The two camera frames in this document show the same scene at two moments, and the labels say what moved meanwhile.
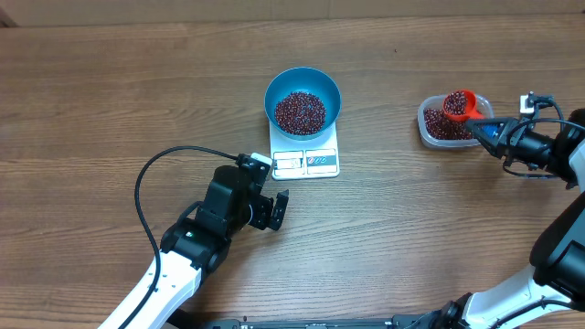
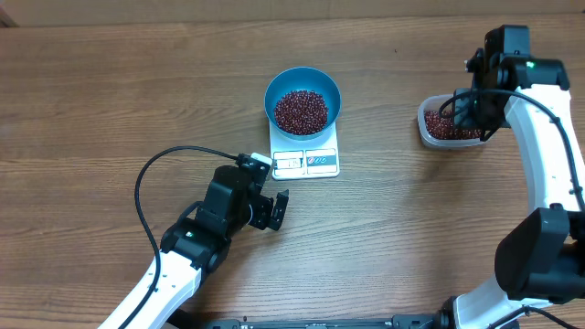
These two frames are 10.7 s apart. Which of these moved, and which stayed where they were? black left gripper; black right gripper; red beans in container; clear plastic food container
Moved: black right gripper
Stayed: black left gripper; clear plastic food container; red beans in container
